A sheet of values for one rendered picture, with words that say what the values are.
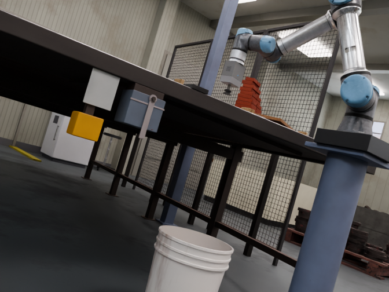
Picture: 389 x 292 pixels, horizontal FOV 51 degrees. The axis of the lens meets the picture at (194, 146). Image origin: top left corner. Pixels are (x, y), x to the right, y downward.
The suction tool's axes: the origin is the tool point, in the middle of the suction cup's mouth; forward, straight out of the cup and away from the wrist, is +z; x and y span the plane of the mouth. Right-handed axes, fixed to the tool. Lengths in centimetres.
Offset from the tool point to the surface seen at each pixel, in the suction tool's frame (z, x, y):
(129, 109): 24, 8, 59
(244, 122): 13.2, 21.2, 9.9
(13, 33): 14, -6, 98
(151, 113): 22, 10, 51
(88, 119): 31, 4, 72
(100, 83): 18, 2, 70
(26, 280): 100, -27, 56
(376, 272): 94, 2, -331
